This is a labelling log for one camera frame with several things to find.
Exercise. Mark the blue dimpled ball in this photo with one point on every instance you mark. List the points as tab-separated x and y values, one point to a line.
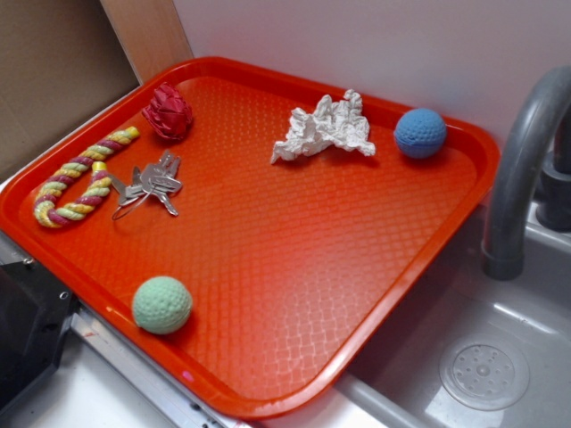
420	133

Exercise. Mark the multicolour twisted rope toy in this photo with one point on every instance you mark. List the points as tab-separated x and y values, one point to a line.
45	209

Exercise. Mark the grey plastic sink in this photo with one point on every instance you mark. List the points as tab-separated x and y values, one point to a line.
463	350

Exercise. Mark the brown cardboard panel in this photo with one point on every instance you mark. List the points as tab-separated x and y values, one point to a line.
61	63

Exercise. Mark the silver keys on ring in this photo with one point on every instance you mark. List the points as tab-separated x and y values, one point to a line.
158	180

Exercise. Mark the wooden board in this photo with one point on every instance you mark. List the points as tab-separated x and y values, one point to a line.
150	33

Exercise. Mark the green dimpled ball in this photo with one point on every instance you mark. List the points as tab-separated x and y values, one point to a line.
162	305

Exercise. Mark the orange plastic tray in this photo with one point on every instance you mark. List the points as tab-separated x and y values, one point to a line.
292	265

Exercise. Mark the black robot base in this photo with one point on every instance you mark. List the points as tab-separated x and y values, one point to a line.
36	312

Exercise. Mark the crumpled red paper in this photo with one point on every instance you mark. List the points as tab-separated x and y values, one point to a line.
168	113

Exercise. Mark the grey curved faucet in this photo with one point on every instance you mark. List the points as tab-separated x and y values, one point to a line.
535	160

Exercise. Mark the crumpled white paper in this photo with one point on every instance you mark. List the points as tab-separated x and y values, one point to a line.
339	124

